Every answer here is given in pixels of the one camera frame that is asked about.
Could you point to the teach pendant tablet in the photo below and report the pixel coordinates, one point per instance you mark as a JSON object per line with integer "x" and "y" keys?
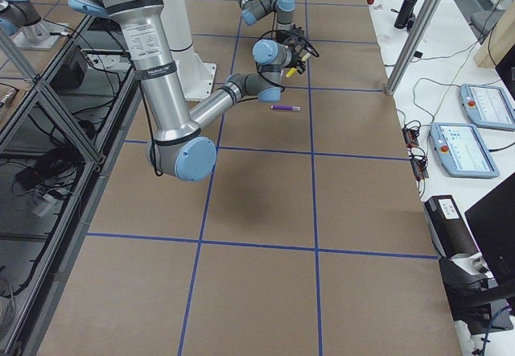
{"x": 487, "y": 106}
{"x": 462, "y": 151}

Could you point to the black water bottle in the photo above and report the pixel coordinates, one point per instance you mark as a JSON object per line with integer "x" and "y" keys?
{"x": 406, "y": 16}

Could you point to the black monitor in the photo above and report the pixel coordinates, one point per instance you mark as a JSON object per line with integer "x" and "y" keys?
{"x": 491, "y": 221}

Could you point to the far teach pendant tablet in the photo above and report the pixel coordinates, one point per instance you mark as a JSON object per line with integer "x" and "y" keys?
{"x": 487, "y": 106}

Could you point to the purple marker pen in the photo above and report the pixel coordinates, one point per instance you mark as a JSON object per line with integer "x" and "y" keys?
{"x": 285, "y": 108}

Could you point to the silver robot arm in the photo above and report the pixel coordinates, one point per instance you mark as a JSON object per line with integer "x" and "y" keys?
{"x": 283, "y": 10}
{"x": 177, "y": 147}

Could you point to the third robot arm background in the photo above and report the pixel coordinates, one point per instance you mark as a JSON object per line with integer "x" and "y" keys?
{"x": 21, "y": 20}

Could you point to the small electronics board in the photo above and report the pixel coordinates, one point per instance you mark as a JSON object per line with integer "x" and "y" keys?
{"x": 418, "y": 157}

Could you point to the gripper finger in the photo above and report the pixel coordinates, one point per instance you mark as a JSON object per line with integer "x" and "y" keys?
{"x": 301, "y": 66}
{"x": 303, "y": 52}

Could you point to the black box with label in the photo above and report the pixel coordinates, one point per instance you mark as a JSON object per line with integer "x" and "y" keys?
{"x": 448, "y": 229}

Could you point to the near teach pendant tablet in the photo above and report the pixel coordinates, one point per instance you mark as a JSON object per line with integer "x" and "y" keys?
{"x": 462, "y": 151}

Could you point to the yellow marker pen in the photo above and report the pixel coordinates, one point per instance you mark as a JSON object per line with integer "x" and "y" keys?
{"x": 292, "y": 71}

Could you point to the aluminium frame post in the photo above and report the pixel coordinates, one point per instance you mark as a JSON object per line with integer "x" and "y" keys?
{"x": 406, "y": 55}

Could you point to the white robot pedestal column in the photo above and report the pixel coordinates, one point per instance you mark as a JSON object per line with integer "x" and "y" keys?
{"x": 196, "y": 77}

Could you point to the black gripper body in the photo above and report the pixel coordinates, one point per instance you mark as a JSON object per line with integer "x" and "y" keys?
{"x": 293, "y": 34}
{"x": 292, "y": 60}

